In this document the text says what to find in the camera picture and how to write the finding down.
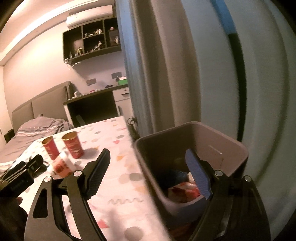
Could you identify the dark desk with white drawers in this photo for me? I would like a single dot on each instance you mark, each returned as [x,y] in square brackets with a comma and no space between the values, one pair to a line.
[99,105]

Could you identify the blue and beige curtains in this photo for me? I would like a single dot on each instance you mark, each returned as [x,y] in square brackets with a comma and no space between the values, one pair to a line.
[228,64]

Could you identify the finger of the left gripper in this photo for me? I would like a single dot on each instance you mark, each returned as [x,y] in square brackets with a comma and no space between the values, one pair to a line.
[16,180]

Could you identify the brown plastic trash bin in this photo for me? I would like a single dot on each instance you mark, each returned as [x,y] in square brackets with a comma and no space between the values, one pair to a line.
[161,155]

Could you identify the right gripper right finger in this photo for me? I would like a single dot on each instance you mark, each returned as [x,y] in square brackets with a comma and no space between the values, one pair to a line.
[234,209]

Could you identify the green box on desk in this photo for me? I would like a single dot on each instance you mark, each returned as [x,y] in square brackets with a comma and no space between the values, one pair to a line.
[122,81]

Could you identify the patterned pink tablecloth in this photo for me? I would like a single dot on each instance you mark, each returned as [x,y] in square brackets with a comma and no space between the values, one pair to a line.
[122,206]

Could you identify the red wrapper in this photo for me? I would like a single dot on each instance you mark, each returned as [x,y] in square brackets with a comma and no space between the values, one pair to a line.
[183,192]

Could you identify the red gold cup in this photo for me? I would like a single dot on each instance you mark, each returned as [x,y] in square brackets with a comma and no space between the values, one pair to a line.
[51,148]
[71,140]

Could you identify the bed with grey bedding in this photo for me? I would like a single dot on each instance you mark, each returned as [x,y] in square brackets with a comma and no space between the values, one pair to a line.
[28,132]

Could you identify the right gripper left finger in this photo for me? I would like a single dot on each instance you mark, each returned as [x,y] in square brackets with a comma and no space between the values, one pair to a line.
[47,218]

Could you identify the dark wall display shelf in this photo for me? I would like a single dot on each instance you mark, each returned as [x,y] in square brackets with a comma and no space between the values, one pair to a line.
[90,40]

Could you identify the padded brown headboard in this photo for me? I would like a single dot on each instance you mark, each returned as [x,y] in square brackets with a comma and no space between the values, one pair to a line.
[49,103]

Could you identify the blue foam net sleeve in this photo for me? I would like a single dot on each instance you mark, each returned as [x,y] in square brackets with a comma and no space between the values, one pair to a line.
[181,176]

